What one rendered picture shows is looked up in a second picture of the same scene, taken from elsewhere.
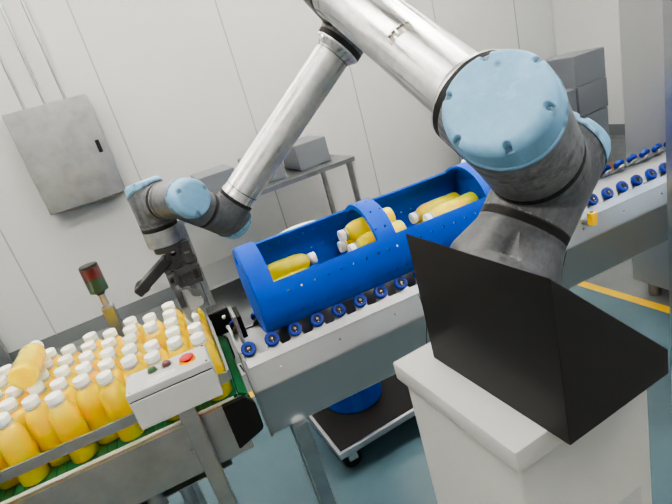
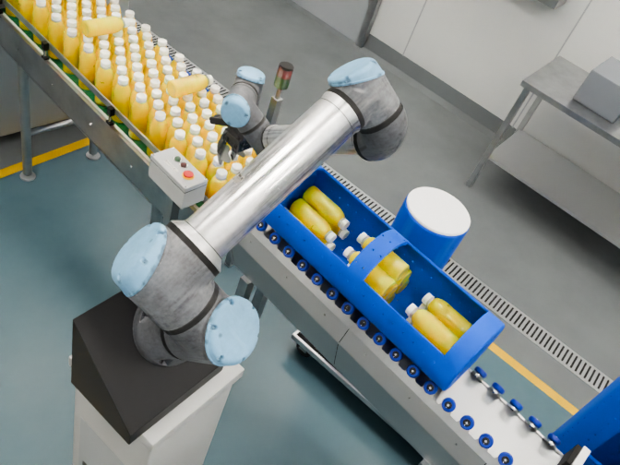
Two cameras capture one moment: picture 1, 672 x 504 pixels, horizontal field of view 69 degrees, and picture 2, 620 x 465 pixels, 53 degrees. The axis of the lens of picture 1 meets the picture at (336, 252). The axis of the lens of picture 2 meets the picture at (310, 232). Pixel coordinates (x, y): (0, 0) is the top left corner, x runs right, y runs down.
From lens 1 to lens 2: 1.39 m
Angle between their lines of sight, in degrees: 44
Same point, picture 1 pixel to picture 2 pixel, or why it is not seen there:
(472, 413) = not seen: hidden behind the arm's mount
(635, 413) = (139, 447)
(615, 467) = (122, 446)
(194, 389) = (172, 190)
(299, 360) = (259, 254)
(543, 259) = (146, 337)
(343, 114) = not seen: outside the picture
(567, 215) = (172, 344)
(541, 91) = (125, 268)
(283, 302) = (272, 218)
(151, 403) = (156, 171)
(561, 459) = not seen: hidden behind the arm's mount
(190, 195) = (232, 111)
